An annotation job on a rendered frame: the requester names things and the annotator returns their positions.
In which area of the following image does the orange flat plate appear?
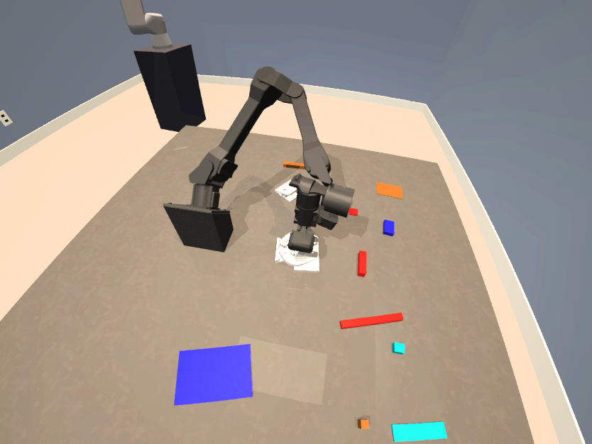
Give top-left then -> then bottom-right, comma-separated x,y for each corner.
376,182 -> 402,199

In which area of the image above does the cyan flat rectangular plate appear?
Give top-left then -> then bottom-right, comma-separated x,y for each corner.
391,421 -> 447,442

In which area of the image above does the small cyan cube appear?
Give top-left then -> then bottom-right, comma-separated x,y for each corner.
392,343 -> 405,354

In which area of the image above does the long red bar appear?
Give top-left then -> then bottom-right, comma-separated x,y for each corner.
340,313 -> 403,329

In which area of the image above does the red rectangular block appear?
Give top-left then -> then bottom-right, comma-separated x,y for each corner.
358,250 -> 366,277

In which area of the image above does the blue rectangular block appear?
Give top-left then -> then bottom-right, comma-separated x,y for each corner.
383,220 -> 395,237

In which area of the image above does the blue flat square plate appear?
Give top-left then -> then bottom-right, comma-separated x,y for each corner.
174,344 -> 253,406

